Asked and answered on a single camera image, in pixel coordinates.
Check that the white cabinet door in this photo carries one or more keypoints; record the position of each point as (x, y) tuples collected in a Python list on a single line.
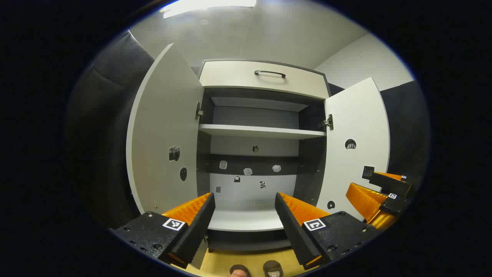
[(357, 115), (161, 127)]

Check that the black backdrop cloth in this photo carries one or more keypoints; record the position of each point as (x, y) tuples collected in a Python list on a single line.
[(107, 115)]

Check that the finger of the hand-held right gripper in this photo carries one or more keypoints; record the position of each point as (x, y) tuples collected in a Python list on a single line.
[(394, 186), (365, 202)]

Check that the ceiling light panel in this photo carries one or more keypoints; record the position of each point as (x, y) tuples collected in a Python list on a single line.
[(207, 5)]

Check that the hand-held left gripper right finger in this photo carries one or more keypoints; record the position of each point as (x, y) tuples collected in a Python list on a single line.
[(290, 227)]

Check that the metal door hinge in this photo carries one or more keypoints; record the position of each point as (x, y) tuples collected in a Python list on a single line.
[(328, 122), (198, 111)]

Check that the white drawer front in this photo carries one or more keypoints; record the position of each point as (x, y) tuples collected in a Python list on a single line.
[(238, 75)]

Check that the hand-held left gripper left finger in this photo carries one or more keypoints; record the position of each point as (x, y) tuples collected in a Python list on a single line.
[(198, 227)]

